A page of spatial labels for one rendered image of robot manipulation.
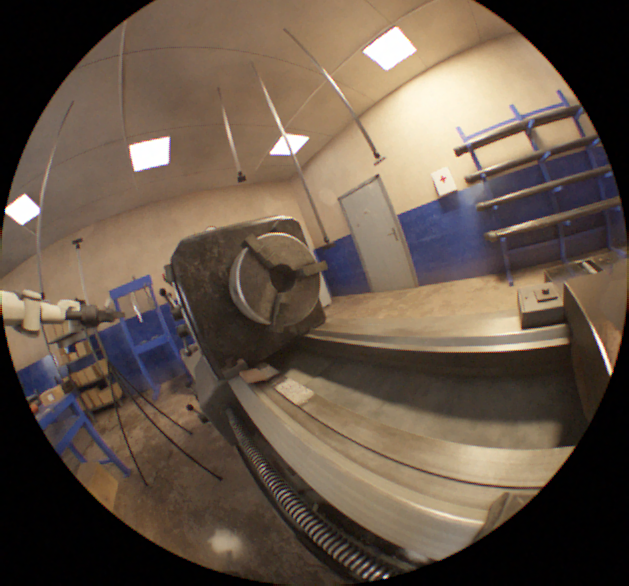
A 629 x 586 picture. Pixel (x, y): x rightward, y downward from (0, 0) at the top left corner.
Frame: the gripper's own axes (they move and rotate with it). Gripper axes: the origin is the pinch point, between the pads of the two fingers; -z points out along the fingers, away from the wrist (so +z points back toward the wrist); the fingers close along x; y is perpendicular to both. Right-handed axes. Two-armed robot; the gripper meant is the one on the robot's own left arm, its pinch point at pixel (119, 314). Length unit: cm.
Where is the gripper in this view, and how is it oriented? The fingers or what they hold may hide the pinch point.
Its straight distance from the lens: 95.9
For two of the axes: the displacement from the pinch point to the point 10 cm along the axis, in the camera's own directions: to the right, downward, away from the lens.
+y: -1.3, -9.9, 1.0
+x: 7.8, -1.7, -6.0
